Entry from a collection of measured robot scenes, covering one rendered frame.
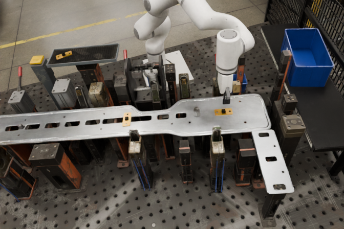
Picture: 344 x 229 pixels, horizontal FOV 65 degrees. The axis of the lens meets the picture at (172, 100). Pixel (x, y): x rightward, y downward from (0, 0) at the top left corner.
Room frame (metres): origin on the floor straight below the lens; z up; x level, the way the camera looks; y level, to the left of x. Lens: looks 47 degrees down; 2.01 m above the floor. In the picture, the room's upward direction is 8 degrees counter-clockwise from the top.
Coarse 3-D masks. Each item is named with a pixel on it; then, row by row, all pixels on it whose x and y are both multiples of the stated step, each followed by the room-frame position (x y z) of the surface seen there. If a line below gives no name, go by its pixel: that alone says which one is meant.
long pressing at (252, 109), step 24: (240, 96) 0.90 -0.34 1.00; (0, 120) 0.97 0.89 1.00; (24, 120) 0.95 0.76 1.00; (48, 120) 0.92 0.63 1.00; (72, 120) 0.90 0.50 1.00; (168, 120) 0.81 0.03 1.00; (192, 120) 0.79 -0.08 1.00; (216, 120) 0.77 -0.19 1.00; (240, 120) 0.75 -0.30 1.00; (264, 120) 0.73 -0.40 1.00; (0, 144) 0.82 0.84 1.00
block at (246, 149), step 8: (240, 144) 0.64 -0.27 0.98; (248, 144) 0.63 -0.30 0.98; (240, 152) 0.60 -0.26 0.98; (248, 152) 0.59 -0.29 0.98; (240, 160) 0.59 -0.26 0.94; (248, 160) 0.58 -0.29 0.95; (240, 168) 0.58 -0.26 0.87; (248, 168) 0.58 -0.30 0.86; (240, 176) 0.58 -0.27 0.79; (248, 176) 0.58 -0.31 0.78; (240, 184) 0.58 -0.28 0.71; (248, 184) 0.57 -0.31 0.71
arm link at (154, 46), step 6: (168, 18) 1.47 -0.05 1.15; (162, 24) 1.43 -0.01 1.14; (168, 24) 1.45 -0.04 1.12; (156, 30) 1.41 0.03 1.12; (162, 30) 1.43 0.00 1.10; (168, 30) 1.45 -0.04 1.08; (156, 36) 1.47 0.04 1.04; (162, 36) 1.44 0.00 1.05; (150, 42) 1.45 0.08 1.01; (156, 42) 1.44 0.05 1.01; (162, 42) 1.43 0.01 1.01; (150, 48) 1.42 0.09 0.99; (156, 48) 1.41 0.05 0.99; (162, 48) 1.44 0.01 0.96; (150, 54) 1.42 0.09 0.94; (156, 54) 1.41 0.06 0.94
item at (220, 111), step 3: (225, 108) 0.83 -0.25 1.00; (228, 108) 0.83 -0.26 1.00; (231, 108) 0.83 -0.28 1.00; (216, 111) 0.82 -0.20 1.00; (219, 111) 0.82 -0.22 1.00; (222, 111) 0.81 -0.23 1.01; (225, 111) 0.81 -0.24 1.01; (228, 111) 0.81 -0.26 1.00; (231, 111) 0.81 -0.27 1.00; (216, 114) 0.80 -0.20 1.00; (219, 114) 0.80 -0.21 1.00; (222, 114) 0.80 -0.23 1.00; (225, 114) 0.80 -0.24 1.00; (228, 114) 0.80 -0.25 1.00
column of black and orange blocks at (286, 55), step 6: (282, 54) 0.96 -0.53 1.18; (288, 54) 0.94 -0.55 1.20; (282, 60) 0.94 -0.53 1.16; (288, 60) 0.93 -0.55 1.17; (282, 66) 0.93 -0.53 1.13; (288, 66) 0.93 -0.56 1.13; (276, 72) 0.97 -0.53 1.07; (282, 72) 0.93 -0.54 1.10; (276, 78) 0.96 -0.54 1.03; (282, 78) 0.93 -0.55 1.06; (276, 84) 0.94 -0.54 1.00; (282, 84) 0.93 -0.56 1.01; (276, 90) 0.94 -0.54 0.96; (276, 96) 0.93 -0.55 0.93; (270, 102) 0.96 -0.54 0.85; (270, 108) 0.94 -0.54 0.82; (270, 114) 0.93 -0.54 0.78
